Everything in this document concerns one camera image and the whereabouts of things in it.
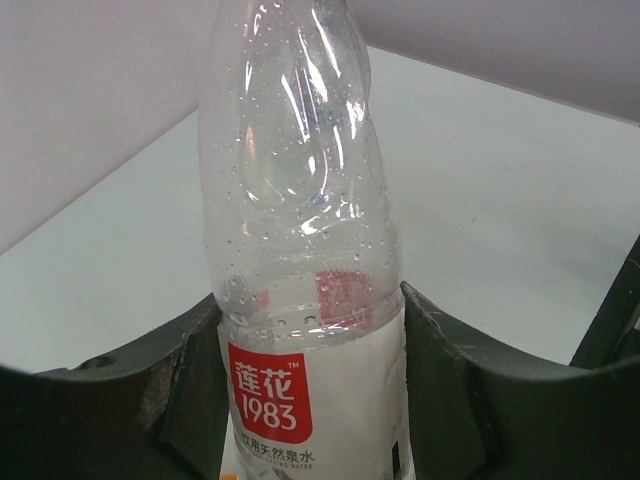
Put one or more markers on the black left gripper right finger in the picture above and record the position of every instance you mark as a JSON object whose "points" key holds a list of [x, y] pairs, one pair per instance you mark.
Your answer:
{"points": [[481, 409]]}

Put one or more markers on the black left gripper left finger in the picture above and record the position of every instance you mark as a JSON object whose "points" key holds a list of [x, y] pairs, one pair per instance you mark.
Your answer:
{"points": [[154, 408]]}

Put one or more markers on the clear bottle red white label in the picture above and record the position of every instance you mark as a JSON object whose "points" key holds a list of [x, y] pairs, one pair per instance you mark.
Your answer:
{"points": [[302, 245]]}

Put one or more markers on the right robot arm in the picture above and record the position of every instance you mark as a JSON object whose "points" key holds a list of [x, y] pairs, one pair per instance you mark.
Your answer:
{"points": [[616, 317]]}

